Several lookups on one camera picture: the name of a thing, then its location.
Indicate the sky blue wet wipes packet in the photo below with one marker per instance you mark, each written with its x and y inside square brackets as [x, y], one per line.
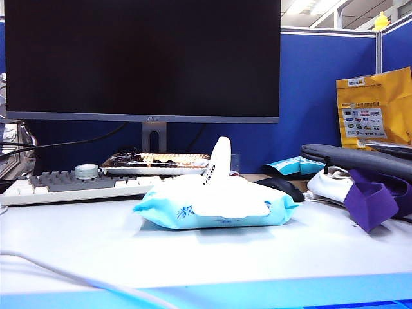
[167, 206]

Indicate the small teal white packet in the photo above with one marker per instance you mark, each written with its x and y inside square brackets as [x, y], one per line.
[289, 165]

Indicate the clear plastic cup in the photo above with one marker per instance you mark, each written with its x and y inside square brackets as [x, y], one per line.
[236, 164]

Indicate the snack tray with biscuits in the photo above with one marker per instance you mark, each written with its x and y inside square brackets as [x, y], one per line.
[154, 161]

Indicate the silver monitor stand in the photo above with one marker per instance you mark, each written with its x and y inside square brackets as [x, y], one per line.
[146, 135]

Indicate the black computer mouse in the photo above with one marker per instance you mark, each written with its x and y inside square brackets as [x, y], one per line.
[283, 187]

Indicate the black computer monitor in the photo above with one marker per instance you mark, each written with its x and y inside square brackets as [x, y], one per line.
[141, 58]

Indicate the white tape roll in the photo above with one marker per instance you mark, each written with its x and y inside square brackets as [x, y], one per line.
[86, 171]

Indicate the white cloth bag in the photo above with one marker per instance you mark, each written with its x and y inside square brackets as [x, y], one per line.
[325, 186]

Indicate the white grey mechanical keyboard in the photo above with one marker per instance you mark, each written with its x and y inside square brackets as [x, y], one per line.
[64, 193]

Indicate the grey fabric laptop sleeve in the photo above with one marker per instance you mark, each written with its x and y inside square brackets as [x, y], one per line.
[354, 159]

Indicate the clear plastic container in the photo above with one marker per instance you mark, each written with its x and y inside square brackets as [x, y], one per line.
[22, 151]

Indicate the yellow printed envelope bag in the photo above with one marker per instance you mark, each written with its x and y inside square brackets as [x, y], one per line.
[396, 96]

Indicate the narrow blue partition panel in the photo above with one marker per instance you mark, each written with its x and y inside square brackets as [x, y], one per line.
[397, 48]

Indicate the yellow rubber duck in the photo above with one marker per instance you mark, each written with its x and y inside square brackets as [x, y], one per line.
[381, 22]

